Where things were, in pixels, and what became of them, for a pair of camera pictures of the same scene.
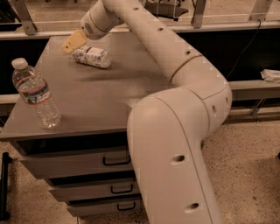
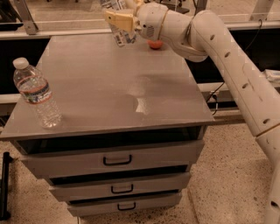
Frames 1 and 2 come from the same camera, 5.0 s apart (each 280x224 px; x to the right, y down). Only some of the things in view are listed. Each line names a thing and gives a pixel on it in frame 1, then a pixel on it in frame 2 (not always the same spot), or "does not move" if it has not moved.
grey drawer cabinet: x=86 y=157 does not move
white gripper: x=89 y=29 → x=149 y=21
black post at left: x=4 y=188 does not move
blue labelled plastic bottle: x=93 y=56 → x=122 y=37
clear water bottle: x=33 y=89 does not move
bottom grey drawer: x=104 y=207 does not move
